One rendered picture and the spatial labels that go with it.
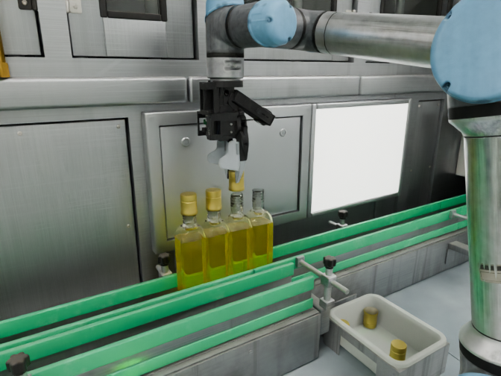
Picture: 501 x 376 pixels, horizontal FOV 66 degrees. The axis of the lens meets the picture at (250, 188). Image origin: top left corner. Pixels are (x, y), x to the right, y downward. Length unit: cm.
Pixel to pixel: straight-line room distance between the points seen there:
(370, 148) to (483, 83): 87
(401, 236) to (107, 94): 91
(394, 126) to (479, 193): 89
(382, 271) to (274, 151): 48
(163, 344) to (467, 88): 62
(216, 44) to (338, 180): 63
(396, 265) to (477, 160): 79
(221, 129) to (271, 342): 46
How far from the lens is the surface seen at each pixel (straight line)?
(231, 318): 81
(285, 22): 71
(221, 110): 79
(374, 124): 129
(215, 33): 78
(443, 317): 125
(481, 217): 51
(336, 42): 75
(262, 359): 89
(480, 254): 52
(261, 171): 104
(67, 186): 91
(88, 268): 99
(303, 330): 92
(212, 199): 82
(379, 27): 70
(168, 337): 76
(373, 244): 117
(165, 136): 90
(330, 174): 120
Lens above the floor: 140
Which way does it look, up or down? 17 degrees down
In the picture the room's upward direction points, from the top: straight up
